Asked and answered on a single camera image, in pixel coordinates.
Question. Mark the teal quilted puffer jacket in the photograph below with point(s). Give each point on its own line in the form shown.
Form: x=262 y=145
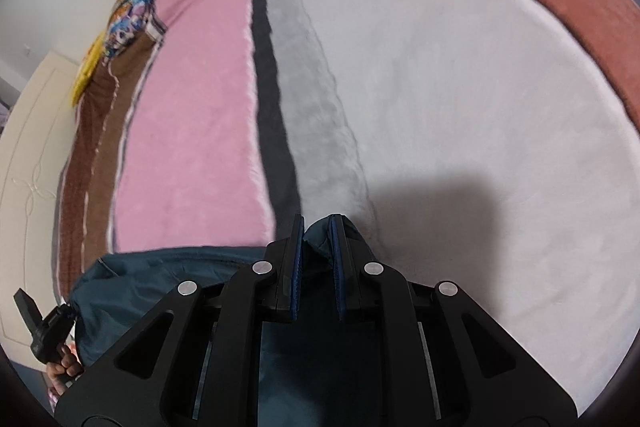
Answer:
x=150 y=269

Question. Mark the yellow cloth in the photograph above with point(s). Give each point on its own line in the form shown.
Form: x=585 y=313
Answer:
x=87 y=72

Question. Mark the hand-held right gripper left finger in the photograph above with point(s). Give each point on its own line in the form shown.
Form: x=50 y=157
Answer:
x=296 y=269

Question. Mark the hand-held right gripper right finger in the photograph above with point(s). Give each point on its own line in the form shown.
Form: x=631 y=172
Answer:
x=337 y=269

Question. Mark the white headboard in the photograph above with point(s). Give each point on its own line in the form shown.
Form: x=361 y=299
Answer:
x=30 y=182

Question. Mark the person's left hand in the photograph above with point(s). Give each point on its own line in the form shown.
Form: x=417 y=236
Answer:
x=64 y=369

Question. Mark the pink cloth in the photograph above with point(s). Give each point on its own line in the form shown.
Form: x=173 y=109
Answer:
x=52 y=404

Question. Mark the striped fleece blanket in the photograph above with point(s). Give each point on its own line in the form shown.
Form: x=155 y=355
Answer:
x=425 y=107

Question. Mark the colourful printed cushion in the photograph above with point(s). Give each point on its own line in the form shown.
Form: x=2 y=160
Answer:
x=130 y=17

